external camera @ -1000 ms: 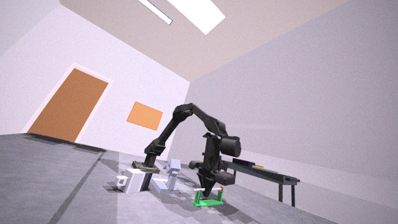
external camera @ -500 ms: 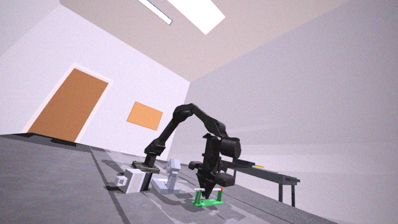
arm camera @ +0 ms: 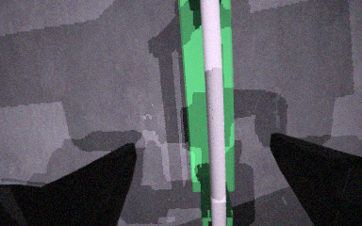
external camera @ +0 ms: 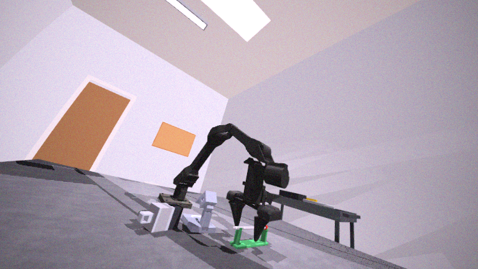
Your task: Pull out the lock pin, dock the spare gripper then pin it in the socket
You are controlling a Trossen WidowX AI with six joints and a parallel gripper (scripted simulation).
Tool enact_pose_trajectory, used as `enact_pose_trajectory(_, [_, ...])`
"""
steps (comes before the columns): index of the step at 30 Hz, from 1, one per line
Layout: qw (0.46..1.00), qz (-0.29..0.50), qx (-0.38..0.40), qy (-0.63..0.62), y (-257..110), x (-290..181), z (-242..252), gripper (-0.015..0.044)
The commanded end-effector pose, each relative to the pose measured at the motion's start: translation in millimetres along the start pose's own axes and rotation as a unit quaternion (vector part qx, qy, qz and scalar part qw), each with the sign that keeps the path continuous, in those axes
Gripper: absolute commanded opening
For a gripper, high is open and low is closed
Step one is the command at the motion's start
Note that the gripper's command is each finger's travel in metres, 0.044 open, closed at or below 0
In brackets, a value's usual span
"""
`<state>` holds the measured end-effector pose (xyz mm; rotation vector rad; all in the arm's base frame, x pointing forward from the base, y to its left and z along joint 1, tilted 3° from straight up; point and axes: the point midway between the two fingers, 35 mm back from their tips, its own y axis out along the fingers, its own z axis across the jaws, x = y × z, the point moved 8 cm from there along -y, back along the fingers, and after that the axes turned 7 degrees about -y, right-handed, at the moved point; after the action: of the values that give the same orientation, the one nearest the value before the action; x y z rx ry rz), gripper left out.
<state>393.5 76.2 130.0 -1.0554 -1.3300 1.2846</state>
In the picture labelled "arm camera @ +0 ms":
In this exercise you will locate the white pin with red cap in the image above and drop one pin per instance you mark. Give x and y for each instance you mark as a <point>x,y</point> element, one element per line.
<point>210,11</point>

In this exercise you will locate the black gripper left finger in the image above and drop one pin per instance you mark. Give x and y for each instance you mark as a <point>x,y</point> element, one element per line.
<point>91,196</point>

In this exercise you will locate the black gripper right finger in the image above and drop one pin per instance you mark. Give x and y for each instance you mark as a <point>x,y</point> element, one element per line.
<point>327,182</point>

